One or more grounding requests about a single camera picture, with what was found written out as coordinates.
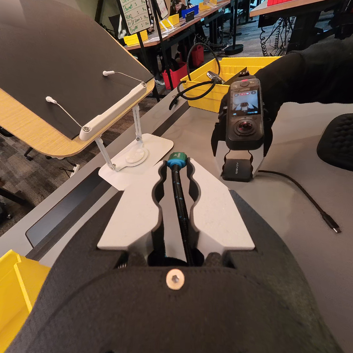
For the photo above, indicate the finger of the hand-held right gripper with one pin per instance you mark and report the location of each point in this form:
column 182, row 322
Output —
column 222, row 157
column 259, row 160

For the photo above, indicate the wood-edged dark board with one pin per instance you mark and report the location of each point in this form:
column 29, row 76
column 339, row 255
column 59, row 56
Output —
column 69, row 55

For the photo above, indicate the whiteboard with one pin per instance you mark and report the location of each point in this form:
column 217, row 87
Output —
column 162, row 8
column 133, row 16

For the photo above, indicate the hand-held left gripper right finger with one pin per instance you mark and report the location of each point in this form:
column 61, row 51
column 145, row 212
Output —
column 223, row 220

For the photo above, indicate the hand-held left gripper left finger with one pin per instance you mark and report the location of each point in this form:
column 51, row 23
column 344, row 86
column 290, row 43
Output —
column 129, row 220

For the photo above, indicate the red storage bin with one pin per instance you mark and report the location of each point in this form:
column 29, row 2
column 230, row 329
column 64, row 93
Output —
column 175, row 75
column 197, row 56

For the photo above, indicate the white metal board stand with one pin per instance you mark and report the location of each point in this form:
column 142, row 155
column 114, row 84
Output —
column 160, row 146

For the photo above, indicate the black bin divider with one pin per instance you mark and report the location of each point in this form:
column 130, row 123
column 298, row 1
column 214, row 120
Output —
column 234, row 78

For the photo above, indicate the black round-base floor stand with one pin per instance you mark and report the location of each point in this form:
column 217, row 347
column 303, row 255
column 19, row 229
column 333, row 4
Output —
column 233, row 50

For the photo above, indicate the white power strip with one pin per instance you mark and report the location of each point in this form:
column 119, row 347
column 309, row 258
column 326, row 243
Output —
column 75, row 169

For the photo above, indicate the yellow plastic bin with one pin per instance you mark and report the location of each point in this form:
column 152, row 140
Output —
column 135, row 38
column 16, row 303
column 204, row 96
column 171, row 19

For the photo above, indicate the person's right forearm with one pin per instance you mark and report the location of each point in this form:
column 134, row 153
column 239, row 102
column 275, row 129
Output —
column 317, row 74

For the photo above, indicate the black round stool seat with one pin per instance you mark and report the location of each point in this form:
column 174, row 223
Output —
column 336, row 143

